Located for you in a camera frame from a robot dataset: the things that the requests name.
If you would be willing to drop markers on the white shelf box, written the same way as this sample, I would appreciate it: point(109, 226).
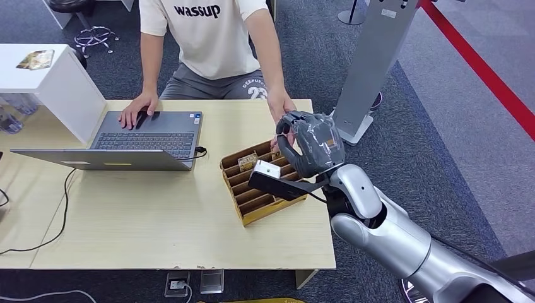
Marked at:
point(62, 88)

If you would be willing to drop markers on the printed card with pale border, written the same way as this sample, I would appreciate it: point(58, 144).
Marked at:
point(36, 59)

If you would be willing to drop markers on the round grey stand base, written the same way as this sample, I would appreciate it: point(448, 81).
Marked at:
point(351, 17)

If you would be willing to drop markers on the pale desk leg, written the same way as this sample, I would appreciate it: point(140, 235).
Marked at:
point(304, 278)

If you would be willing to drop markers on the floor socket with white plug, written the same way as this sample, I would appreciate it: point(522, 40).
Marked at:
point(177, 284)

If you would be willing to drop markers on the wooden slotted card holder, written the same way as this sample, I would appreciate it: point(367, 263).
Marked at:
point(250, 200)

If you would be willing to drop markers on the pale wrist camera, black bracket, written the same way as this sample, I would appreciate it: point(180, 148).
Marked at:
point(271, 182)

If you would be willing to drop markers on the grey kiosk stand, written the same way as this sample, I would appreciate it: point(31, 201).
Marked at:
point(368, 62)

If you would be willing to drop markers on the person's left hand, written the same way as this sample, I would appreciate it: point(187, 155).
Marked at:
point(280, 105)

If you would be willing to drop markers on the grey floor socket plate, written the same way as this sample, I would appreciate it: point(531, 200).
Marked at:
point(212, 281)

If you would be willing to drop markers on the grey open laptop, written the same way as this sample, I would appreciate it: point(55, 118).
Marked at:
point(146, 138)

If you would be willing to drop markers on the clear plastic bottle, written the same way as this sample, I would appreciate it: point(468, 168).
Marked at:
point(25, 104)

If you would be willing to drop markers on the black flat panel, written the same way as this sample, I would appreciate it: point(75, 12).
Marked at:
point(516, 265)

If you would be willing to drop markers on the person's hand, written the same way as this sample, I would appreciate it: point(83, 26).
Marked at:
point(280, 105)
point(138, 106)

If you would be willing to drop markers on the person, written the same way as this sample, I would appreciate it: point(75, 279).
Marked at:
point(209, 37)

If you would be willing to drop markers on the person's left forearm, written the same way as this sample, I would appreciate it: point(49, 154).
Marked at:
point(267, 58)

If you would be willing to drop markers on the office chair with chrome base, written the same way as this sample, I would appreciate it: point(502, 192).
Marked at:
point(94, 35)

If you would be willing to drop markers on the brown printed card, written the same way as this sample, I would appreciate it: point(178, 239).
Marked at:
point(276, 156)
point(248, 162)

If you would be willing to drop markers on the person's right hand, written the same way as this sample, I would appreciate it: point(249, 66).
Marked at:
point(138, 106)

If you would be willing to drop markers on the person's right forearm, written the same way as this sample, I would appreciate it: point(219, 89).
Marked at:
point(151, 67)

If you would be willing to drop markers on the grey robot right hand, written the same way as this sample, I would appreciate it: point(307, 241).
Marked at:
point(317, 142)

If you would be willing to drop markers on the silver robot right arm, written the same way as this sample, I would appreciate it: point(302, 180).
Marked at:
point(401, 246)

